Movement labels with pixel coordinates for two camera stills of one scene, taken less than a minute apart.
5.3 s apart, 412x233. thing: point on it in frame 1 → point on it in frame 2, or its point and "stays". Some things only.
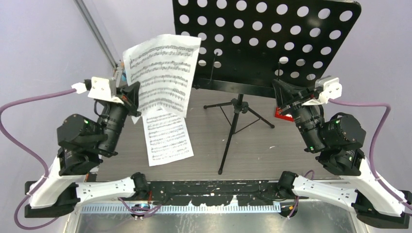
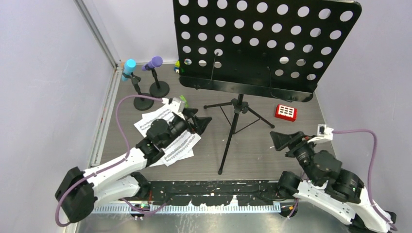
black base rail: [215, 193] stays
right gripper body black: [297, 100] → [302, 151]
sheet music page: [164, 66] → [180, 149]
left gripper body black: [124, 99] → [184, 123]
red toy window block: [285, 116] stays
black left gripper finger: [132, 93] → [190, 112]
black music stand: [246, 46] stays
